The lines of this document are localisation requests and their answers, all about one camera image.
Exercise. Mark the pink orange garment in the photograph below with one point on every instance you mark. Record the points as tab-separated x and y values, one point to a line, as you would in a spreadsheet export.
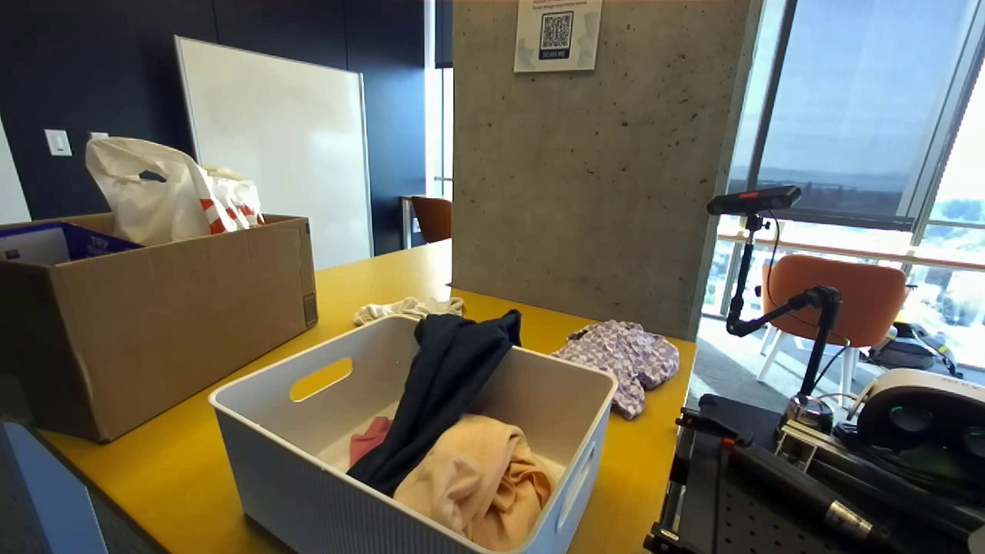
371	438

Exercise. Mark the grey concrete pillar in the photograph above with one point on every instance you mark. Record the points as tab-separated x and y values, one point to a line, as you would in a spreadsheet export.
586	174

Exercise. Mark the black gooseneck camera stand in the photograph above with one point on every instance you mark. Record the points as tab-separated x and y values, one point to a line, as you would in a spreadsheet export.
810	300

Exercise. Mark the purple floral dress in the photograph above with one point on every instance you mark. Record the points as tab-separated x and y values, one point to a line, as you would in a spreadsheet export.
625	356

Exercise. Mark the white wall switch plate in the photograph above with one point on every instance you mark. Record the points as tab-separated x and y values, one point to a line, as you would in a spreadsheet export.
57	143

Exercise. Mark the white VR headset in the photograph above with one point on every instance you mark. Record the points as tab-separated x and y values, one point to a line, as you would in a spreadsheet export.
913	409

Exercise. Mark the blue item in cardboard box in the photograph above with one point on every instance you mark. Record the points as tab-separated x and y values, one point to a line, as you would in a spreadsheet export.
72	242

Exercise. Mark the large white board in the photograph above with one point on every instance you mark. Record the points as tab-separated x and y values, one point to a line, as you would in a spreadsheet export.
277	134

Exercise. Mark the brown chair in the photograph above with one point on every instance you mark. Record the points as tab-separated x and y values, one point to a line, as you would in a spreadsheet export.
431	216

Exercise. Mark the white plastic laundry basket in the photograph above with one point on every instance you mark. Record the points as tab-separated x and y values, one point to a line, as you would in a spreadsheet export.
309	494

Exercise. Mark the black bag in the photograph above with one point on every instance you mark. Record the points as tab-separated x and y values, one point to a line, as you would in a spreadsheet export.
918	348

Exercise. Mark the black tripod equipment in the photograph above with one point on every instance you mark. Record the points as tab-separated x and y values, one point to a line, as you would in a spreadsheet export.
757	480

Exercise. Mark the brown cardboard box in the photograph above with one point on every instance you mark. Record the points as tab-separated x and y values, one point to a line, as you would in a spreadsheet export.
156	326

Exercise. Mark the black shirt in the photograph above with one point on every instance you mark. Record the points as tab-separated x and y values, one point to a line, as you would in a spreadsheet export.
440	387

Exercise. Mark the white plastic bag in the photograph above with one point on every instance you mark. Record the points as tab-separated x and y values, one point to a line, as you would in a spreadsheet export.
156	194

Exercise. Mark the QR code paper sign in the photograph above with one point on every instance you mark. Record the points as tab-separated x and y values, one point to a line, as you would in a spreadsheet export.
556	31

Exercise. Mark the blue panel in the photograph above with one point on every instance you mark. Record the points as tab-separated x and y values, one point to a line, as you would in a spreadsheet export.
41	502

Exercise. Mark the narrow white board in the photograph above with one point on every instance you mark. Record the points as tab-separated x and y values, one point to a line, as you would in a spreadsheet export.
9	179

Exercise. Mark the white striped cloth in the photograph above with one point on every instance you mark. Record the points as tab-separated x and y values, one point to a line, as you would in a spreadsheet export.
405	309

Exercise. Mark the orange chair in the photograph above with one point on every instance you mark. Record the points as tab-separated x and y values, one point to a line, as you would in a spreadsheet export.
871	297

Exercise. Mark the peach garment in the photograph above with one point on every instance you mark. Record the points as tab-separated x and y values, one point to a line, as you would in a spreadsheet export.
471	480

